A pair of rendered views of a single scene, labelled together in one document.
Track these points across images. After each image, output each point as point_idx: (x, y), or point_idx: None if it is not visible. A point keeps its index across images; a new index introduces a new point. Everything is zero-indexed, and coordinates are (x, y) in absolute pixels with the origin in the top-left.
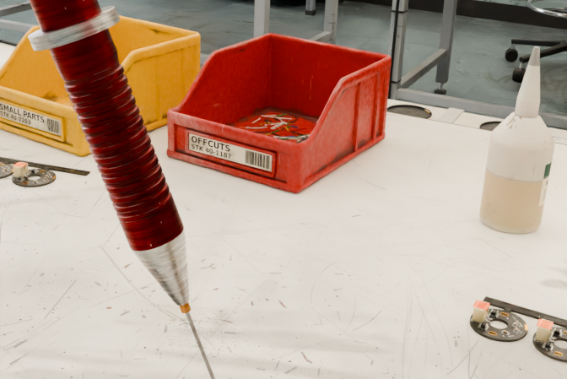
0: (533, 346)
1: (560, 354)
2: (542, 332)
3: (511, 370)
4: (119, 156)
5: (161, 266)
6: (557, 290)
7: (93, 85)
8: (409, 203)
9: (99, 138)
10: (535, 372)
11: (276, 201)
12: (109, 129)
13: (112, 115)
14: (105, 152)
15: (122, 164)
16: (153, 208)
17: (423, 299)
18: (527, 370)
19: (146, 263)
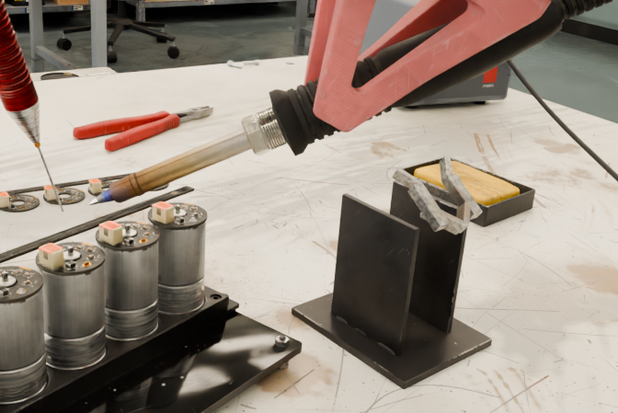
0: (3, 212)
1: (23, 207)
2: (4, 200)
3: (7, 227)
4: (15, 51)
5: (35, 116)
6: None
7: (0, 8)
8: None
9: (5, 41)
10: (21, 222)
11: None
12: (9, 34)
13: (9, 26)
14: (8, 50)
15: (17, 55)
16: (29, 79)
17: None
18: (16, 223)
19: (27, 117)
